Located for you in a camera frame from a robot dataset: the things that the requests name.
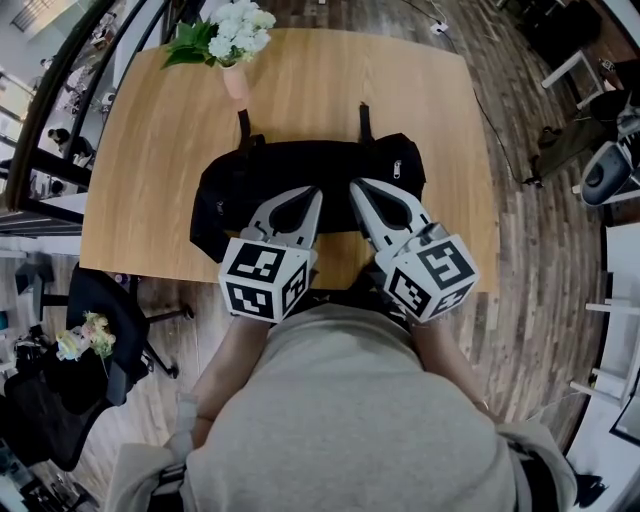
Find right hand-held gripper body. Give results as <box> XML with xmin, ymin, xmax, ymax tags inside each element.
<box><xmin>373</xmin><ymin>221</ymin><xmax>482</xmax><ymax>324</ymax></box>

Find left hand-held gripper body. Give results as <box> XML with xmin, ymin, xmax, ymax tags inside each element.
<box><xmin>217</xmin><ymin>224</ymin><xmax>320</xmax><ymax>324</ymax></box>

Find black duffel bag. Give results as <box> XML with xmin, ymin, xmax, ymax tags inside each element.
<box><xmin>189</xmin><ymin>102</ymin><xmax>427</xmax><ymax>264</ymax></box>

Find person's right forearm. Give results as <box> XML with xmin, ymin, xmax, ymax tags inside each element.
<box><xmin>412</xmin><ymin>319</ymin><xmax>496</xmax><ymax>421</ymax></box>

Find person's left forearm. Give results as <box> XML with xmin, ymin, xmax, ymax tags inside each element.
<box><xmin>192</xmin><ymin>314</ymin><xmax>274</xmax><ymax>449</ymax></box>

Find person's black trousers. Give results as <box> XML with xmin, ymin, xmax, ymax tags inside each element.
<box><xmin>294</xmin><ymin>284</ymin><xmax>414</xmax><ymax>331</ymax></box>

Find pink vase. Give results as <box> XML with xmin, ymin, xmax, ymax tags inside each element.
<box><xmin>219</xmin><ymin>62</ymin><xmax>250</xmax><ymax>109</ymax></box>

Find wooden table with white legs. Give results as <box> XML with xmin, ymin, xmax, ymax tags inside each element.
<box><xmin>78</xmin><ymin>27</ymin><xmax>501</xmax><ymax>294</ymax></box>

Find black office chair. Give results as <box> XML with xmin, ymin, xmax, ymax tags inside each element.
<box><xmin>0</xmin><ymin>264</ymin><xmax>196</xmax><ymax>474</ymax></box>

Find person's grey shirt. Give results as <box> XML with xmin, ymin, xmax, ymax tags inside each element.
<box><xmin>104</xmin><ymin>304</ymin><xmax>579</xmax><ymax>512</ymax></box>

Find white flowers with green leaves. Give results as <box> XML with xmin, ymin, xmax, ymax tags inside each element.
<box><xmin>159</xmin><ymin>0</ymin><xmax>277</xmax><ymax>70</ymax></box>

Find pale wrapped flower bouquet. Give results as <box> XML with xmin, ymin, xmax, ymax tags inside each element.
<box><xmin>55</xmin><ymin>310</ymin><xmax>117</xmax><ymax>362</ymax></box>

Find grey round chair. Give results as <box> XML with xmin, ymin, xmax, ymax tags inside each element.
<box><xmin>579</xmin><ymin>139</ymin><xmax>636</xmax><ymax>207</ymax></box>

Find white side table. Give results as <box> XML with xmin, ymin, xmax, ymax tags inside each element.
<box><xmin>542</xmin><ymin>47</ymin><xmax>609</xmax><ymax>111</ymax></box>

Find black metal railing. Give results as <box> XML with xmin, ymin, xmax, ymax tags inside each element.
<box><xmin>0</xmin><ymin>0</ymin><xmax>166</xmax><ymax>236</ymax></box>

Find black floor cable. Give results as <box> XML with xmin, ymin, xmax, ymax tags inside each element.
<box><xmin>409</xmin><ymin>0</ymin><xmax>544</xmax><ymax>186</ymax></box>

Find white metal frame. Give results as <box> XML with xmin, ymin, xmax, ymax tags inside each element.
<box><xmin>569</xmin><ymin>294</ymin><xmax>640</xmax><ymax>401</ymax></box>

